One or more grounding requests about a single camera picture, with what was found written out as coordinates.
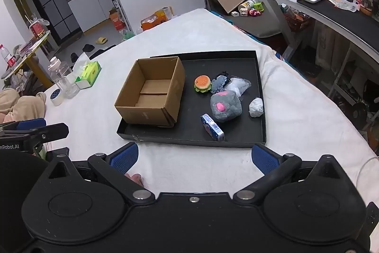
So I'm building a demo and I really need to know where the black chair back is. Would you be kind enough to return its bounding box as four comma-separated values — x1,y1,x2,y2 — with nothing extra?
88,44,117,61

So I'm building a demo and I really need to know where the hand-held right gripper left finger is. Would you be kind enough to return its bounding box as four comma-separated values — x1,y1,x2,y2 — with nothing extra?
47,142,156,205

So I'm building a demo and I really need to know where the white wire rack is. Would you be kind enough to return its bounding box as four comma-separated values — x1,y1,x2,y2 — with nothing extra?
110,0,133,35

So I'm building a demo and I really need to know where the person's beige trouser leg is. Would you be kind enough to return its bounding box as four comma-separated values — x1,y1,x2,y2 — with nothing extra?
0,88,47,124

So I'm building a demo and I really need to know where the orange cardboard carton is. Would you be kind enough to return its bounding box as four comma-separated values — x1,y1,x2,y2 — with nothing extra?
109,8,125,31

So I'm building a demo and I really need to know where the brown cardboard box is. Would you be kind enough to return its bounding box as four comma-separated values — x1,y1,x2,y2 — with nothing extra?
114,56,186,127

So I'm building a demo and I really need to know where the orange shopping bag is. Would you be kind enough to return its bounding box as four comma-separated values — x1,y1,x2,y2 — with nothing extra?
140,8,173,31

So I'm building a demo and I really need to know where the red label water bottle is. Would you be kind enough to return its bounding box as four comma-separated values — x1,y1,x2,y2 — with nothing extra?
0,44,17,69

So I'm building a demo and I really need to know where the white paper cup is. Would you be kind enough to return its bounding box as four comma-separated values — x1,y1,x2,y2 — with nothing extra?
238,0,262,10

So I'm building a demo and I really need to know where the white tape roll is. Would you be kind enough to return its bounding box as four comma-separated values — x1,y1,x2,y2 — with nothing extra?
49,89,63,106

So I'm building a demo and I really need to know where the red instant noodle cup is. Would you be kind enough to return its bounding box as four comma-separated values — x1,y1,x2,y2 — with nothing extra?
29,20,45,38

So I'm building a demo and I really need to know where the yellow round side table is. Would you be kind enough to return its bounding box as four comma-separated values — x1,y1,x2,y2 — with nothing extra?
0,31,55,87

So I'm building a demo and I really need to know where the panda figurine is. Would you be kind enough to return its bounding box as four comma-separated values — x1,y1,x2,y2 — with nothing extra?
359,0,375,16

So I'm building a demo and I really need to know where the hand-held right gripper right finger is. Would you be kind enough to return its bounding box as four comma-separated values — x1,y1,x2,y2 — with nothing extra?
233,143,346,204

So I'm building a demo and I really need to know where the red storage basket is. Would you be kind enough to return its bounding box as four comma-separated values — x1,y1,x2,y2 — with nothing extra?
284,5,312,33

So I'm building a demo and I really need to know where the black bench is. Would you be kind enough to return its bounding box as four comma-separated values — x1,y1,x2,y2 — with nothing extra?
221,8,286,39

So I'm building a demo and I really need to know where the burger squishy toy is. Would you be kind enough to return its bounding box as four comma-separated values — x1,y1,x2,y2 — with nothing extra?
194,75,212,94

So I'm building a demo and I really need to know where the dark blue beaded pouch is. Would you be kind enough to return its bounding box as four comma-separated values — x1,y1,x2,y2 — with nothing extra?
210,71,232,94

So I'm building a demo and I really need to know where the black topped desk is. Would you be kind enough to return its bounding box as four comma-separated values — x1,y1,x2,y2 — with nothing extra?
256,0,379,99

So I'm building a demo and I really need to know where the white crumpled soft ball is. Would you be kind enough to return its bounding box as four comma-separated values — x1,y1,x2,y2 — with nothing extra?
248,97,265,118

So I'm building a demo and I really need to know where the green tissue box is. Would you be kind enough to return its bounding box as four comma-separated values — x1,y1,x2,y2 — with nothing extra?
72,52,102,90

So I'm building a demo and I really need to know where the grey plush with pink spots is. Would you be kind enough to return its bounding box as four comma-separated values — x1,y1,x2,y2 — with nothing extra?
210,90,243,123

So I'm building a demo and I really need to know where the clear plastic water jug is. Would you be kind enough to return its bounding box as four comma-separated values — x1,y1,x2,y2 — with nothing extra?
48,56,81,100

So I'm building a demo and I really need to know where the black shallow tray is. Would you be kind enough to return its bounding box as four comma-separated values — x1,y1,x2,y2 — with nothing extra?
116,51,267,148

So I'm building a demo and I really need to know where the clear bag of white beads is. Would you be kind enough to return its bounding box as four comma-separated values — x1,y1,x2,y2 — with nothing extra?
226,77,252,98

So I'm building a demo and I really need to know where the blue white small carton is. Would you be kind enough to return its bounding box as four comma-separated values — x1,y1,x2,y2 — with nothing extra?
200,114,225,142

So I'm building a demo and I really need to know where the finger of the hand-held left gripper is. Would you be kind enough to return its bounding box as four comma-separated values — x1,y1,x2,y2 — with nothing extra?
0,123,69,142
0,118,47,131

